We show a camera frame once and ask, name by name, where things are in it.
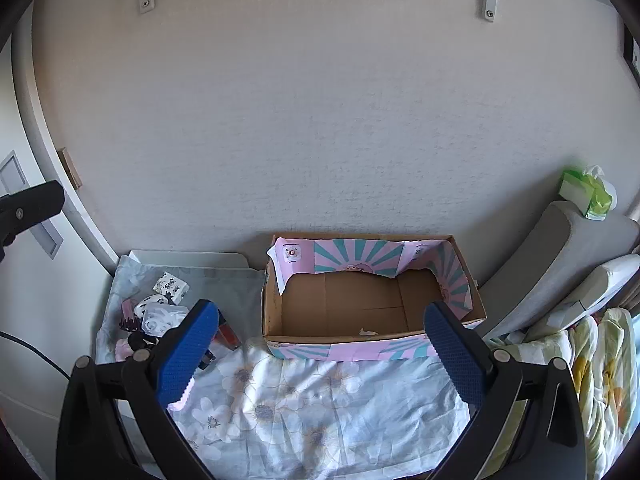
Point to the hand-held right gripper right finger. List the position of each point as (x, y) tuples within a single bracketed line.
[(455, 360)]

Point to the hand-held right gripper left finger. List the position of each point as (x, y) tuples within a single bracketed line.
[(190, 355)]

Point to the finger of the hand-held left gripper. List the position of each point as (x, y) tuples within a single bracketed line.
[(30, 205)]

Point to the white tape roll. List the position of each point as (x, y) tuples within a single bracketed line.
[(162, 321)]

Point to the red lipstick with black cap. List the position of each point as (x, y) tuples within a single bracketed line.
[(230, 335)]

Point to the black hair claw clip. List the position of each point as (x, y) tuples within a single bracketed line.
[(140, 342)]

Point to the white printed sock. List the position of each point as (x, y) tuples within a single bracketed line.
[(150, 302)]

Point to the white printed tissue pack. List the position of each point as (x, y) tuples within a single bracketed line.
[(170, 285)]

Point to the cardboard box with pink lining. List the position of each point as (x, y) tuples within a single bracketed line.
[(350, 305)]

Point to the small wooden block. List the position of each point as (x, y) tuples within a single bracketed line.
[(70, 167)]

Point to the pale floral blanket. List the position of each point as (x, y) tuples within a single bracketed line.
[(300, 400)]

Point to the grey cushion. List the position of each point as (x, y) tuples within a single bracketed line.
[(550, 250)]

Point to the yellow floral quilt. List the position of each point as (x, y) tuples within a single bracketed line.
[(605, 370)]

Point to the white cushion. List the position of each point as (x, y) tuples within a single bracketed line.
[(600, 285)]

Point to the green tissue pack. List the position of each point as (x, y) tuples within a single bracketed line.
[(575, 190)]

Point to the dark picture frame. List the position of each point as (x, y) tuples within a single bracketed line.
[(632, 55)]

